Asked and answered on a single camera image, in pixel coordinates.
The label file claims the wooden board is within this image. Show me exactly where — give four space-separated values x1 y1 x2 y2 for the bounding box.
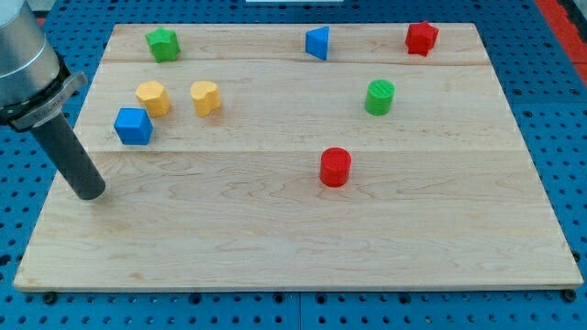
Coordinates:
14 23 583 292

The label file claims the green cylinder block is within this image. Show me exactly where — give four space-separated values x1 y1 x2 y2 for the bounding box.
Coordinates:
364 79 395 116

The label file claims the yellow hexagon block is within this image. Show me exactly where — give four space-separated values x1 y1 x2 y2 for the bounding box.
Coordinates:
135 81 171 117

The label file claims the red star block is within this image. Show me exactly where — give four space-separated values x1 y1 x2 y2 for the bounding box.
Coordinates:
404 21 439 57

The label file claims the red cylinder block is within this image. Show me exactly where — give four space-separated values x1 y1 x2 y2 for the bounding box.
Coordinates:
319 147 352 187

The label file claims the green star block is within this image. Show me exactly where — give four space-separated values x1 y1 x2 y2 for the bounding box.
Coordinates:
145 27 181 62

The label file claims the blue cube block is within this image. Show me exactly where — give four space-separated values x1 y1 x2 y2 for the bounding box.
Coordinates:
114 108 153 145

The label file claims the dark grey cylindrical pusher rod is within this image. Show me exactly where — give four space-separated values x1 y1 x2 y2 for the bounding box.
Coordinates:
31 113 105 200

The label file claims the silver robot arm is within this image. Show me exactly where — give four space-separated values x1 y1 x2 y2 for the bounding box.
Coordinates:
1 0 105 200

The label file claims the blue triangle block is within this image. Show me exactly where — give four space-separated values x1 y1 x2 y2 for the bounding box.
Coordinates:
305 27 330 61

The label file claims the yellow heart block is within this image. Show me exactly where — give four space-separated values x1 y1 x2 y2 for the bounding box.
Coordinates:
190 81 221 116

